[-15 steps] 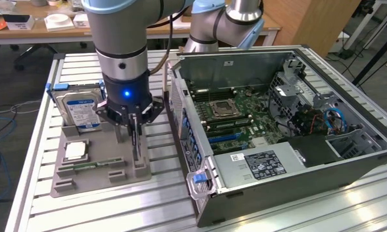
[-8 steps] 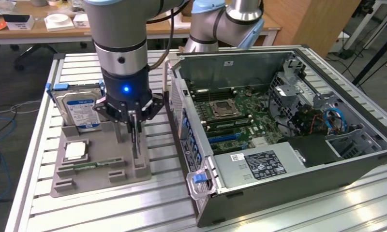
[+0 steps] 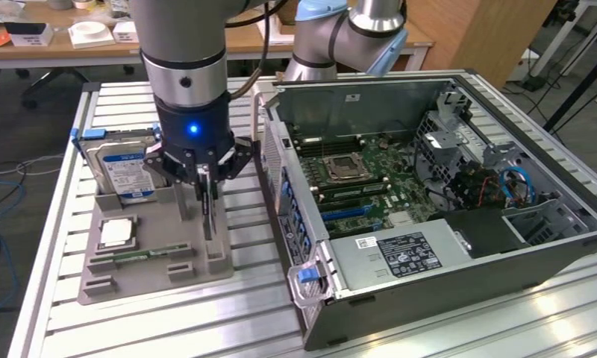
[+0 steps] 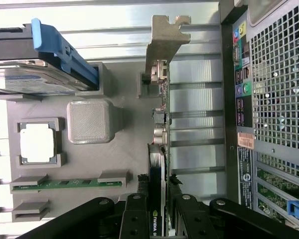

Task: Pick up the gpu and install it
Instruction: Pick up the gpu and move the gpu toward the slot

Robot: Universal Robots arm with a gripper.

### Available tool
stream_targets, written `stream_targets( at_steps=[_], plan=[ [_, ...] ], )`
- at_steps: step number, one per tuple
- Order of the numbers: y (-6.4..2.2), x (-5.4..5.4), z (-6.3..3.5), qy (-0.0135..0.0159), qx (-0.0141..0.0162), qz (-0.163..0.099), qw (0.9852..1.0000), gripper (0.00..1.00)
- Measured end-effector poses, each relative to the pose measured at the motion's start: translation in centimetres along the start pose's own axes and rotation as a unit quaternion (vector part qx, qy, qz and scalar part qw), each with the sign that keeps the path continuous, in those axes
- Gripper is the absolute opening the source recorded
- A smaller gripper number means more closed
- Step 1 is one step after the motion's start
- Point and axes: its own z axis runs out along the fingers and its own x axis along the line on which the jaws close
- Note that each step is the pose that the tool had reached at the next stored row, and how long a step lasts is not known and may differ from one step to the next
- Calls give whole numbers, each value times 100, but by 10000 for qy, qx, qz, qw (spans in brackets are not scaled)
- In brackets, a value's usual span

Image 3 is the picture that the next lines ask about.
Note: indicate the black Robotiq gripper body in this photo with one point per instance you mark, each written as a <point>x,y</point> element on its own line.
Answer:
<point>193,130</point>

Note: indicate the Nvidia graphics card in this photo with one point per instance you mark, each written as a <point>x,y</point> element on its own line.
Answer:
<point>209,216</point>

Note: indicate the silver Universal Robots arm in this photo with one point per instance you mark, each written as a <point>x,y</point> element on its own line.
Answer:
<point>184,56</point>

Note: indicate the hard disk with blue caddy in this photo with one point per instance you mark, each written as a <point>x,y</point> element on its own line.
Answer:
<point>124,175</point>

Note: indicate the grey expansion card retainer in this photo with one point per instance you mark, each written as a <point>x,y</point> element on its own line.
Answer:
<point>261,91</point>

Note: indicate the grey parts rack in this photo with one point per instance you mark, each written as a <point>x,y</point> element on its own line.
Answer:
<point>164,238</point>

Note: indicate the silver CPU chip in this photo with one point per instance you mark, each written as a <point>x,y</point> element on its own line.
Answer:
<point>117,233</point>

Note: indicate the CPU socket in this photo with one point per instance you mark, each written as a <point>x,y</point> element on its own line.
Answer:
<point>345,167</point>

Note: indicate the green RAM stick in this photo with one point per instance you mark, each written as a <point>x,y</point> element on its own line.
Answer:
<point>139,255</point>

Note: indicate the long blue expansion slot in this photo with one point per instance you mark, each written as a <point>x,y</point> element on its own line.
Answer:
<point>345,213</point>

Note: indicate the small white labelled box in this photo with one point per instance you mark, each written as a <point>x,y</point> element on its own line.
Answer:
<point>124,33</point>

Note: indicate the black office chair base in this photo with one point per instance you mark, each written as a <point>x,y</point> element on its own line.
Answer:
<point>55,80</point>

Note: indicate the white paper stack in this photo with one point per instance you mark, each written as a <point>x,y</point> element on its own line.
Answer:
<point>283,35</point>

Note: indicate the white box with round tape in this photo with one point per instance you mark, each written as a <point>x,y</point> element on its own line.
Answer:
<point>91,34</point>

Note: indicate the green motherboard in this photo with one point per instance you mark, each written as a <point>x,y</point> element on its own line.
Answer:
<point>403,175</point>

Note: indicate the wooden desk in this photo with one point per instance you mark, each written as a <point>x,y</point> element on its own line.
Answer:
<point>55,52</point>

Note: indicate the blue case release latch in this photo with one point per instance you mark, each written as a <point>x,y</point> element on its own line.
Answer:
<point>307,276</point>

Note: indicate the silver chipset heatsink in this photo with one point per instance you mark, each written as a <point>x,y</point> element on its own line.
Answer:
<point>399,219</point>

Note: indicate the grey power supply unit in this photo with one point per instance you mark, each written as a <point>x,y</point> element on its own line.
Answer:
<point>377,261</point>

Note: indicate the silver perforated drive cage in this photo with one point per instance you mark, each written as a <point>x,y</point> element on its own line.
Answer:
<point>443,145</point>

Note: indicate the white box with black lid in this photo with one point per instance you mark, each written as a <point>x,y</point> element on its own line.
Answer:
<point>29,33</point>

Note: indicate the grey cup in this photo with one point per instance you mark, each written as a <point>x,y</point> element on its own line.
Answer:
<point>60,4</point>

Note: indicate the orange box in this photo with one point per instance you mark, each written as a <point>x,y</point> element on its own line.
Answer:
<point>3,39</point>

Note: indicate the open black PC case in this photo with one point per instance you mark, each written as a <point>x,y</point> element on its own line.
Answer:
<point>428,306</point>

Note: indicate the wooden cabinet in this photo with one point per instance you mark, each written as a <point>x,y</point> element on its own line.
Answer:
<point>503,37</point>

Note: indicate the black slanted stand pole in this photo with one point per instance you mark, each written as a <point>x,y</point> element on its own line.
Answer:
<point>579,74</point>

